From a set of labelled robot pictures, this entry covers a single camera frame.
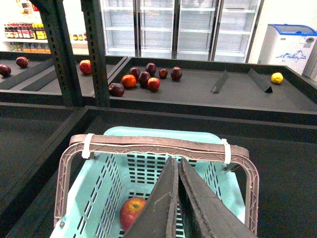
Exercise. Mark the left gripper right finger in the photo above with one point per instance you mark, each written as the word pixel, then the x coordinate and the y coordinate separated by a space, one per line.
pixel 203 214

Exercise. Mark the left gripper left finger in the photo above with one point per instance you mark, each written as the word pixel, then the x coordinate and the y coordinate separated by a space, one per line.
pixel 158 217

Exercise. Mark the red yellow apple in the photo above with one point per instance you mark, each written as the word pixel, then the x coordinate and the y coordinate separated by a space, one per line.
pixel 130 210

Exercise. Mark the light blue plastic basket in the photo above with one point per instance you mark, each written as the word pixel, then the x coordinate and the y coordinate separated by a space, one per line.
pixel 107 181

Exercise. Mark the brown basket handle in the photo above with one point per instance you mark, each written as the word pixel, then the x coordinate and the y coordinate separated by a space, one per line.
pixel 83 147

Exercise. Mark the dark red front apple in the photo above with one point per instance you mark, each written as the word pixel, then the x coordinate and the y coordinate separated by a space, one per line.
pixel 116 89

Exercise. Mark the orange red apple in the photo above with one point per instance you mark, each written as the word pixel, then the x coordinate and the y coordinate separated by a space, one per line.
pixel 129 81

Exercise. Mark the small dark red apple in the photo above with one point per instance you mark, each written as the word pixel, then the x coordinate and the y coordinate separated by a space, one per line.
pixel 163 73

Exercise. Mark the dark red right apple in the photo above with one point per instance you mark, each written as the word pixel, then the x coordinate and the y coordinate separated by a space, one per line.
pixel 176 73

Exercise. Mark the red apple neighbouring tray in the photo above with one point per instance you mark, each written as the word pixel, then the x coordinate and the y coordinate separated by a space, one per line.
pixel 85 67

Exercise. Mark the dark apple far left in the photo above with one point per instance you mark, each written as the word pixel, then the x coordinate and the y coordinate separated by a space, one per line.
pixel 22 62

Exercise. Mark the dark apple left edge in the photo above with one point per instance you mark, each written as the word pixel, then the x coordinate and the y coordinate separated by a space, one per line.
pixel 5 70

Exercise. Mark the near black display tray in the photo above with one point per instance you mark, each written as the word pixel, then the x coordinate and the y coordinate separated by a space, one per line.
pixel 32 139

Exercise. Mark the black display tray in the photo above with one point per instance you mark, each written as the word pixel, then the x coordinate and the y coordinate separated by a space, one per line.
pixel 293 101
pixel 32 139

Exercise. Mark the flat black divider plate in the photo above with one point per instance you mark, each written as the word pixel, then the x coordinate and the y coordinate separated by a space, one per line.
pixel 220 82

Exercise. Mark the far black display tray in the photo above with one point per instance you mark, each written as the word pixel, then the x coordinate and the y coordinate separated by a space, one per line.
pixel 293 101

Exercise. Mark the black triangular divider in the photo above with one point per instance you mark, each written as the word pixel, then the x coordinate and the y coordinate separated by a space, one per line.
pixel 261 83

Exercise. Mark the yellow lemon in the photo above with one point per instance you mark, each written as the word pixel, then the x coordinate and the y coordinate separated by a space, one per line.
pixel 277 78

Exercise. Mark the glass door refrigerator row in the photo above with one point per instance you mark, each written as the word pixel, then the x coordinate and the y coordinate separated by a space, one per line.
pixel 209 30

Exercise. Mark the white chest freezer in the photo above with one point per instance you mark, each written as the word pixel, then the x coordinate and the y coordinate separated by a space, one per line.
pixel 289 45

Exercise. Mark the shelf with sauce bottles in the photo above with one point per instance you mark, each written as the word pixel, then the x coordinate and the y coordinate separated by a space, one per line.
pixel 22 30

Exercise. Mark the black perforated shelf post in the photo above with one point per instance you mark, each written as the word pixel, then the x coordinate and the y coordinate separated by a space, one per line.
pixel 96 45

